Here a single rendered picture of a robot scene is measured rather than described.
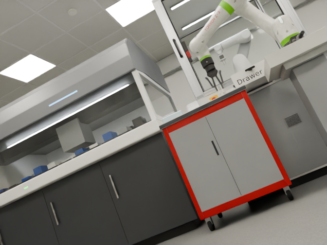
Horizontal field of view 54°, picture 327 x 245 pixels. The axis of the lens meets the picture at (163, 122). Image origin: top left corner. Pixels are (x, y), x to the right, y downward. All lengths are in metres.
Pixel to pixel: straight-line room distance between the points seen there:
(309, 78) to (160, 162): 1.25
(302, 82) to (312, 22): 4.31
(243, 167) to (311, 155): 0.76
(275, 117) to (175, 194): 1.00
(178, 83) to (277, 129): 3.77
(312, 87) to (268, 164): 0.53
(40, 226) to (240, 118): 1.98
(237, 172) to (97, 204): 1.28
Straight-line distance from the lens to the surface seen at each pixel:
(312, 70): 2.13
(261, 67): 2.42
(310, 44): 2.09
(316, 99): 2.10
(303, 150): 2.67
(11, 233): 3.33
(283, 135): 2.66
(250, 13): 2.52
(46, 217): 3.08
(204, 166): 2.08
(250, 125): 2.07
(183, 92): 6.12
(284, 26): 2.25
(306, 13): 6.44
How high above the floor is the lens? 0.30
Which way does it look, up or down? 13 degrees up
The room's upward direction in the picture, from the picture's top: 23 degrees counter-clockwise
